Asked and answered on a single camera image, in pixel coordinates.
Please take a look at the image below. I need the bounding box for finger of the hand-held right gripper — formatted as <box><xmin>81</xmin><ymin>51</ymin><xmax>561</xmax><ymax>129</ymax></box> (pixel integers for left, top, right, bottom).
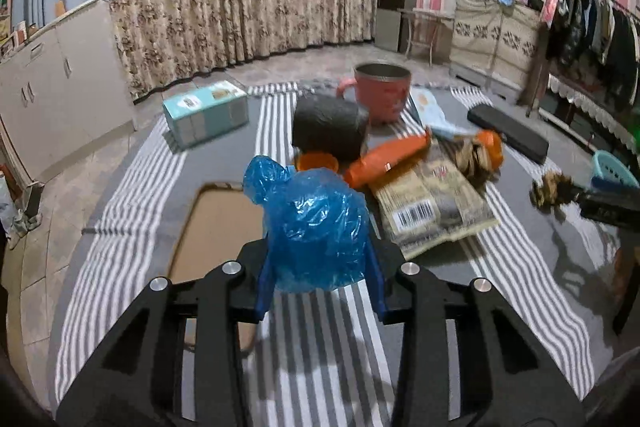
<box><xmin>570</xmin><ymin>188</ymin><xmax>640</xmax><ymax>228</ymax></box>
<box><xmin>591</xmin><ymin>179</ymin><xmax>640</xmax><ymax>194</ymax></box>

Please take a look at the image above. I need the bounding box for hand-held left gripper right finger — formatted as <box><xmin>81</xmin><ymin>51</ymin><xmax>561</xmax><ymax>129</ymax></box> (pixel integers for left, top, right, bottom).
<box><xmin>368</xmin><ymin>240</ymin><xmax>586</xmax><ymax>427</ymax></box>

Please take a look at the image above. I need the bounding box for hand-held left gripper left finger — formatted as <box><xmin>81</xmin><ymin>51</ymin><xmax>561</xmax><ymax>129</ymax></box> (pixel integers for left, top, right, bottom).
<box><xmin>56</xmin><ymin>239</ymin><xmax>273</xmax><ymax>427</ymax></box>

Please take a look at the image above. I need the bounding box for teal plastic basket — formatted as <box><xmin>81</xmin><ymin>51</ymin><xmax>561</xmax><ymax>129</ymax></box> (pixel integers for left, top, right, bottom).
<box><xmin>592</xmin><ymin>151</ymin><xmax>640</xmax><ymax>185</ymax></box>

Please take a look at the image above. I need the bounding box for blue plastic bag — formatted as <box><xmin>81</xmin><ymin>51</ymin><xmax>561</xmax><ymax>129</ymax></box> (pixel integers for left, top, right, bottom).
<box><xmin>243</xmin><ymin>155</ymin><xmax>372</xmax><ymax>293</ymax></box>

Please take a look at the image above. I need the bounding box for orange plastic bottle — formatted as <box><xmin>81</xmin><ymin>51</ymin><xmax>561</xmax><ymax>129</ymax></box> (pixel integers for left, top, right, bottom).
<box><xmin>344</xmin><ymin>130</ymin><xmax>433</xmax><ymax>188</ymax></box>

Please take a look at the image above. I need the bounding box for orange plastic lid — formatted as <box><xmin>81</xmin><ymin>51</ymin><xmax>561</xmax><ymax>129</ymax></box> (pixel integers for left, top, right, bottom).
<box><xmin>294</xmin><ymin>151</ymin><xmax>341</xmax><ymax>175</ymax></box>

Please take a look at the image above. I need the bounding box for dark wooden furniture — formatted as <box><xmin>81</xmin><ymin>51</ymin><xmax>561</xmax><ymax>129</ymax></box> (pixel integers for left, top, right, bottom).
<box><xmin>612</xmin><ymin>227</ymin><xmax>640</xmax><ymax>335</ymax></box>

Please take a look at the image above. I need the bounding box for low bench with lace cloth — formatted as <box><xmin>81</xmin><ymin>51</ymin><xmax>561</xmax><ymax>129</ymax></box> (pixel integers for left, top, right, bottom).
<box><xmin>542</xmin><ymin>74</ymin><xmax>640</xmax><ymax>152</ymax></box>

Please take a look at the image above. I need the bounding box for barcoded snack packet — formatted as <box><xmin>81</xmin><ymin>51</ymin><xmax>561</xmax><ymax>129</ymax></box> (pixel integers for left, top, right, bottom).
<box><xmin>370</xmin><ymin>142</ymin><xmax>501</xmax><ymax>258</ymax></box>

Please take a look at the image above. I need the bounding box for black flat case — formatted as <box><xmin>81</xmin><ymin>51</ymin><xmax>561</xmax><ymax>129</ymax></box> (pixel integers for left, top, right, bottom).
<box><xmin>467</xmin><ymin>104</ymin><xmax>550</xmax><ymax>165</ymax></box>

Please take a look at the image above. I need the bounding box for clothes rack with garments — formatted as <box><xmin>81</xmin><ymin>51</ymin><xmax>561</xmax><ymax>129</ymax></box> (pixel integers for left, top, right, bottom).
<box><xmin>540</xmin><ymin>0</ymin><xmax>640</xmax><ymax>108</ymax></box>

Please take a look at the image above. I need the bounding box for black round jar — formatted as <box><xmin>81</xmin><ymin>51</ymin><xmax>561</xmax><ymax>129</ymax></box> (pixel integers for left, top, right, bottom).
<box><xmin>291</xmin><ymin>96</ymin><xmax>370</xmax><ymax>160</ymax></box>

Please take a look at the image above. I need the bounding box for teal cardboard box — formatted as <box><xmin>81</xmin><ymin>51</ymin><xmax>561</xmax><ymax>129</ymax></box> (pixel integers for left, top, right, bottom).
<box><xmin>161</xmin><ymin>81</ymin><xmax>250</xmax><ymax>148</ymax></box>

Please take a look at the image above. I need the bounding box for white and blue packet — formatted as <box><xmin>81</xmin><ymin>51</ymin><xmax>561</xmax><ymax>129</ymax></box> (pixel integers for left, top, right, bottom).
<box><xmin>410</xmin><ymin>87</ymin><xmax>471</xmax><ymax>140</ymax></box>

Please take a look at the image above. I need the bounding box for red mug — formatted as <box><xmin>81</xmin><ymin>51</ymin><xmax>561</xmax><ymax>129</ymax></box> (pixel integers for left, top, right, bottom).
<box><xmin>336</xmin><ymin>63</ymin><xmax>413</xmax><ymax>124</ymax></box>

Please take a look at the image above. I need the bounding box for cloth-covered cabinet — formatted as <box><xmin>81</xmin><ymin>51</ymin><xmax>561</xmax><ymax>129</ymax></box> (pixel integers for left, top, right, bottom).
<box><xmin>449</xmin><ymin>0</ymin><xmax>546</xmax><ymax>100</ymax></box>

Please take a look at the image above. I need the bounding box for wooden stool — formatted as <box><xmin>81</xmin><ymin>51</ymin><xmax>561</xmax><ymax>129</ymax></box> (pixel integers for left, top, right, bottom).
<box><xmin>400</xmin><ymin>8</ymin><xmax>453</xmax><ymax>68</ymax></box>

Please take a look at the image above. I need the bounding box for white cabinet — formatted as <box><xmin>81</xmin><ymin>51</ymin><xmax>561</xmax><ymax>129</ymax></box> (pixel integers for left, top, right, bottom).
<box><xmin>0</xmin><ymin>0</ymin><xmax>138</xmax><ymax>185</ymax></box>

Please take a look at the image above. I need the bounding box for grey water dispenser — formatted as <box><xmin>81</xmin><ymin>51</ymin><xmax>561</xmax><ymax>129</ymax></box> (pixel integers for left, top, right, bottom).
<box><xmin>375</xmin><ymin>0</ymin><xmax>418</xmax><ymax>52</ymax></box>

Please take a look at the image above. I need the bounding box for blue and floral curtain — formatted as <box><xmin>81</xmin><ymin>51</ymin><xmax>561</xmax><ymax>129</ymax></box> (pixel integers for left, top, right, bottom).
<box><xmin>10</xmin><ymin>0</ymin><xmax>386</xmax><ymax>102</ymax></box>

